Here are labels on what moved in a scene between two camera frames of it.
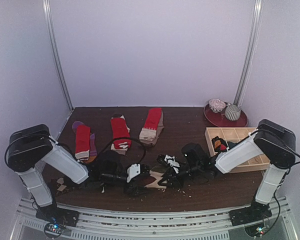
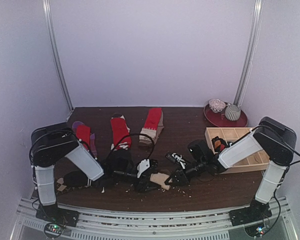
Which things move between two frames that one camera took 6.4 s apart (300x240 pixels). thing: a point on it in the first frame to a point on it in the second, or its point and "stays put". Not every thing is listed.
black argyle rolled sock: (220, 145) stays put
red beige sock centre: (153, 127) stays put
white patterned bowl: (216, 105) stays put
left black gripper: (138, 190) to (143, 187)
